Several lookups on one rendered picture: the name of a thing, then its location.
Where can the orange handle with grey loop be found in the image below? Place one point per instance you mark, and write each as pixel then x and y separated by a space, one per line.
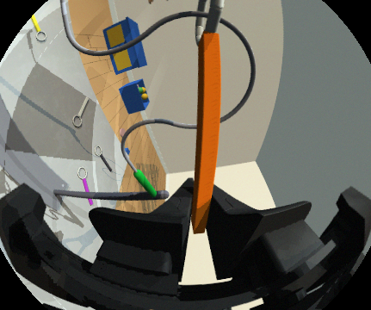
pixel 208 109

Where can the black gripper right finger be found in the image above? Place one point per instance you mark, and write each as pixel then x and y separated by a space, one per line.
pixel 233 227

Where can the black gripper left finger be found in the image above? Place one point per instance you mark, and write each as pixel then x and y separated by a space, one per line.
pixel 164 229

